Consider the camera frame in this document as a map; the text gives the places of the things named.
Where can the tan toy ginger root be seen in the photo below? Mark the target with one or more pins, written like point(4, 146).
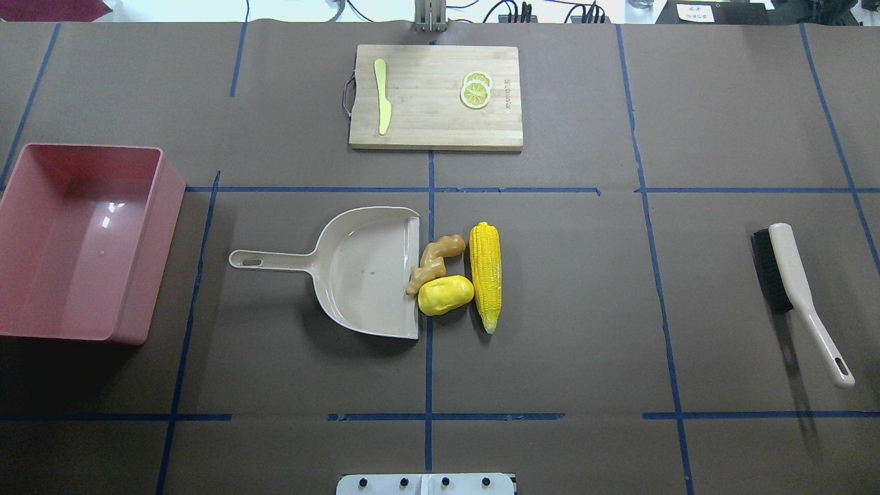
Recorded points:
point(432, 265)

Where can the yellow toy corn cob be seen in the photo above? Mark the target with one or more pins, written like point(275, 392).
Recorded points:
point(487, 273)

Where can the beige plastic dustpan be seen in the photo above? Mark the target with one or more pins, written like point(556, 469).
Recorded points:
point(359, 268)

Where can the beige brush black bristles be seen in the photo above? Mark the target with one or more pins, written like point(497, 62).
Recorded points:
point(785, 287)

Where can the pink plastic bin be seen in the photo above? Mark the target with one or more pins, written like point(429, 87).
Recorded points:
point(85, 235)

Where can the yellow plastic knife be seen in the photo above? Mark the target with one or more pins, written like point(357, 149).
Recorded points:
point(385, 107)

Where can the front toy lemon slice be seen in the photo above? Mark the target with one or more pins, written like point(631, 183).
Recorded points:
point(475, 94)

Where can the toy lemon slice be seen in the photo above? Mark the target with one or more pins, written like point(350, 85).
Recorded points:
point(479, 75)
point(475, 94)

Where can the wooden cutting board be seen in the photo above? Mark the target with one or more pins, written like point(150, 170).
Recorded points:
point(423, 86)

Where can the rear toy lemon slice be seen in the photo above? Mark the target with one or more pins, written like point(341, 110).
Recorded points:
point(479, 75)

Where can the black box with label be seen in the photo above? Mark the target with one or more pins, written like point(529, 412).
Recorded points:
point(715, 13)

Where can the red folded cloth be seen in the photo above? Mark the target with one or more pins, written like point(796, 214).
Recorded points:
point(48, 11)

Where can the metal camera pole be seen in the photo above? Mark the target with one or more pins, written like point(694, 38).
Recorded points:
point(431, 16)

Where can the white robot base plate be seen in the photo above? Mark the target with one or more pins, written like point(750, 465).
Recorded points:
point(427, 483)

